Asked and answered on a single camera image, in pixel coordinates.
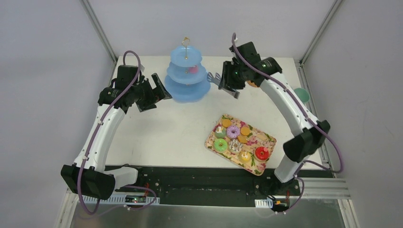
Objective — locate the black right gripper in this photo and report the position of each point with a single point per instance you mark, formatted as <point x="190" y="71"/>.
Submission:
<point x="226" y="77"/>

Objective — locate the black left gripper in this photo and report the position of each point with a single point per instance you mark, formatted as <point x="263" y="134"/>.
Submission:
<point x="150" y="93"/>

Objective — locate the metal serving tongs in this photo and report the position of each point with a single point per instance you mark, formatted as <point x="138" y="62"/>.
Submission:
<point x="214" y="79"/>

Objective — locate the blue three-tier cake stand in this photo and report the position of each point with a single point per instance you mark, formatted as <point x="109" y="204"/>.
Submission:
<point x="183" y="86"/>

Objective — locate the pink frosted cake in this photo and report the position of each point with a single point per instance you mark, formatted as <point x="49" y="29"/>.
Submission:
<point x="193" y="70"/>

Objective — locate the purple frosted donut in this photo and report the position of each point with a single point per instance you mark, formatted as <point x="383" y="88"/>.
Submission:
<point x="232" y="131"/>

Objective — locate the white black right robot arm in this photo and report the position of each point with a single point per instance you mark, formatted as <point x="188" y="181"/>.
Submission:
<point x="267" y="74"/>

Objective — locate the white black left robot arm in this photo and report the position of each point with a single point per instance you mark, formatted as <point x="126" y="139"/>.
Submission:
<point x="87" y="174"/>

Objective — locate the large round brown coaster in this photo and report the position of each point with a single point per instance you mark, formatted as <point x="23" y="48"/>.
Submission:
<point x="252" y="84"/>

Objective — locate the round orange biscuit top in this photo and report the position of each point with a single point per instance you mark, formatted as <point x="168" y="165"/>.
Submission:
<point x="226" y="123"/>

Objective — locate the round orange biscuit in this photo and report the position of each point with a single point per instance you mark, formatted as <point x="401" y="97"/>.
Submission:
<point x="226" y="123"/>
<point x="245" y="131"/>

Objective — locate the round orange biscuit middle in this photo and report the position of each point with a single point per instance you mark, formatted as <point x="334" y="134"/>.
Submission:
<point x="245" y="131"/>

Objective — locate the dark green flower donut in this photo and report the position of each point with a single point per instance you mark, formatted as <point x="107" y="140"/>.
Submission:
<point x="220" y="132"/>

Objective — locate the chocolate drizzle white donut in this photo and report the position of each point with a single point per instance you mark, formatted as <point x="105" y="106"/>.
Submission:
<point x="234" y="146"/>

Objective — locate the light green frosted donut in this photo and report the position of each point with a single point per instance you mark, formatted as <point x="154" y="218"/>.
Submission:
<point x="220" y="145"/>

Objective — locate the floral rectangular tray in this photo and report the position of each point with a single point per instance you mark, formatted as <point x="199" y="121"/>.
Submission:
<point x="256" y="138"/>

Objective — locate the green teacup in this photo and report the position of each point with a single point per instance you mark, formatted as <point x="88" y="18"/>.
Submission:
<point x="302" y="94"/>

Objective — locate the red frosted donut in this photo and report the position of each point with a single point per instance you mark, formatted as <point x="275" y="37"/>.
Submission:
<point x="262" y="154"/>

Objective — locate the white left cable duct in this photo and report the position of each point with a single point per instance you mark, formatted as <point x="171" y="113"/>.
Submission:
<point x="131" y="200"/>

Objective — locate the white cable duct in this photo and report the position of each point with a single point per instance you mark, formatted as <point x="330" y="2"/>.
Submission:
<point x="131" y="200"/>
<point x="264" y="203"/>

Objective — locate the metal frame rail left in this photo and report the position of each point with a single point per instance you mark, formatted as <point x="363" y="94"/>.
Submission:
<point x="98" y="29"/>

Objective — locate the metal frame rail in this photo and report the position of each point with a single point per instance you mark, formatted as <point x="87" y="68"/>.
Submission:
<point x="321" y="30"/>
<point x="98" y="29"/>

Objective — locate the white right cable duct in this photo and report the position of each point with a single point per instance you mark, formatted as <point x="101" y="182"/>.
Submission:
<point x="264" y="203"/>

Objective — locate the metal frame rail right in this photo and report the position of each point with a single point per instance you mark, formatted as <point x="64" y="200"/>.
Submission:
<point x="321" y="30"/>

